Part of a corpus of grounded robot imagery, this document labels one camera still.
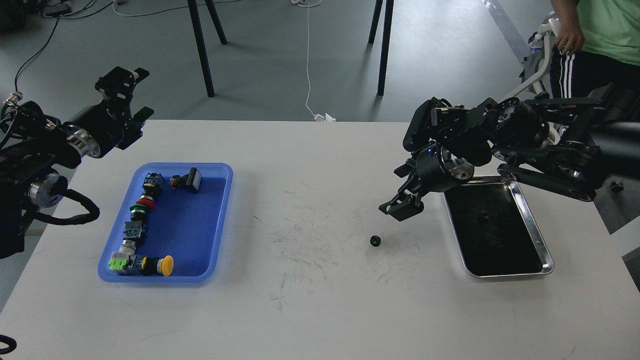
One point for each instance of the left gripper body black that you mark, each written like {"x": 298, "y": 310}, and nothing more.
{"x": 99, "y": 128}

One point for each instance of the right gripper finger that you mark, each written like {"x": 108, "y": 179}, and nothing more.
{"x": 405, "y": 206}
{"x": 406, "y": 188}

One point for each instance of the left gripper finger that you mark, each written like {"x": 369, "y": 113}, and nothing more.
{"x": 117, "y": 86}
{"x": 132, "y": 130}

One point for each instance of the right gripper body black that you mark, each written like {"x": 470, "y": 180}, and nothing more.
{"x": 436, "y": 169}

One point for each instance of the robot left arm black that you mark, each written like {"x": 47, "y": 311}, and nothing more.
{"x": 34, "y": 142}

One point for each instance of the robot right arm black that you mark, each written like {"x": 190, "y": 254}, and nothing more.
{"x": 570, "y": 147}

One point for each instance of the person's hand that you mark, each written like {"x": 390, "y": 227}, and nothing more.
{"x": 570, "y": 38}

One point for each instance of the steel tray black inside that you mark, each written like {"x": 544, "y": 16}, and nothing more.
{"x": 509, "y": 243}

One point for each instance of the blue plastic tray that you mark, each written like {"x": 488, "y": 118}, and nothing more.
{"x": 184, "y": 225}

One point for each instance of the black table leg left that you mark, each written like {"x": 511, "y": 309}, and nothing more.
{"x": 195, "y": 19}

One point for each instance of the black table leg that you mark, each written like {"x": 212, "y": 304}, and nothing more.
{"x": 195, "y": 19}
{"x": 387, "y": 25}

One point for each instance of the white office chair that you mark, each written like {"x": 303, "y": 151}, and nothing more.
{"x": 537, "y": 64}

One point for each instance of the black table leg right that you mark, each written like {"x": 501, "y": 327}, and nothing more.
{"x": 387, "y": 25}

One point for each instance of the person in green shirt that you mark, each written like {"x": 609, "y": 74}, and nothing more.
{"x": 610, "y": 53}

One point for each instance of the red mushroom button switch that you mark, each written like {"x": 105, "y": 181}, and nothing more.
{"x": 152, "y": 187}

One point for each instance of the black selector switch part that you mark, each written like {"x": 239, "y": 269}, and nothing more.
{"x": 190, "y": 181}

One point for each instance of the green button switch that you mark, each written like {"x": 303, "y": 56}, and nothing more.
{"x": 134, "y": 233}

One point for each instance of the bright green switch block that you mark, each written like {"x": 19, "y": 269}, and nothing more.
{"x": 120, "y": 263}

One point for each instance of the yellow mushroom button switch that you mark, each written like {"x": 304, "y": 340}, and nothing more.
{"x": 151, "y": 266}

